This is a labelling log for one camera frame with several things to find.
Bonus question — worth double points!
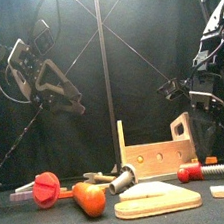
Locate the small orange toy piece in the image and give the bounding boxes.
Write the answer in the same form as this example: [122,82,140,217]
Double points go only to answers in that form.
[203,155,219,167]

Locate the red screwdriver grey thread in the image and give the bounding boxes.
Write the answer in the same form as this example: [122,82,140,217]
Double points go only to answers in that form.
[175,158,224,185]

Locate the wooden toy toolbox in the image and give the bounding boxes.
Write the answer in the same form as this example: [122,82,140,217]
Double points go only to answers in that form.
[115,109,200,185]

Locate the wooden toy hammer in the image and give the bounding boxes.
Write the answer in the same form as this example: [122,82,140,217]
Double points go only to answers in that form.
[82,168,118,187]

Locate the flat plywood board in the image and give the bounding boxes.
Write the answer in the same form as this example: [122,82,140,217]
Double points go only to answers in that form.
[110,175,204,222]

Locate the grey toy bolt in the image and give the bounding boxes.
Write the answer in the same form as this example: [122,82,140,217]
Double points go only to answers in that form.
[105,162,140,196]

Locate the white toy bar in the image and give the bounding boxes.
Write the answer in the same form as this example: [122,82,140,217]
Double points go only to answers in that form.
[13,180,38,194]

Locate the purple toy bar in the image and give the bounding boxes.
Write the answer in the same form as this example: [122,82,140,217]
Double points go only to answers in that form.
[7,190,36,204]

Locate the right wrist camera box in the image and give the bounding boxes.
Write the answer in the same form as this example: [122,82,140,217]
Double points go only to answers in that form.
[155,75,190,104]

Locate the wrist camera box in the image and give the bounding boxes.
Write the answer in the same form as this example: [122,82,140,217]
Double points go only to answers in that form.
[28,16,57,57]
[155,75,190,104]

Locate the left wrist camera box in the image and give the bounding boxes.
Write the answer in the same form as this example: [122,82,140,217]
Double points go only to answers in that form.
[28,16,57,57]

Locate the vertical metal frame pole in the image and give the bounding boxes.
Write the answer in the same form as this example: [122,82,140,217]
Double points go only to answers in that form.
[87,0,124,175]

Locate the thin diagonal frame brace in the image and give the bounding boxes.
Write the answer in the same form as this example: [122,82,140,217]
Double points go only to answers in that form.
[65,0,171,94]
[0,0,158,178]

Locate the black cable loop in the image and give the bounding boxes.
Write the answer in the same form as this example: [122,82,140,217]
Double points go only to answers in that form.
[23,0,66,48]

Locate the orange wooden tool handle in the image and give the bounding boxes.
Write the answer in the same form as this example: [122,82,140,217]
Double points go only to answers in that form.
[57,178,109,223]

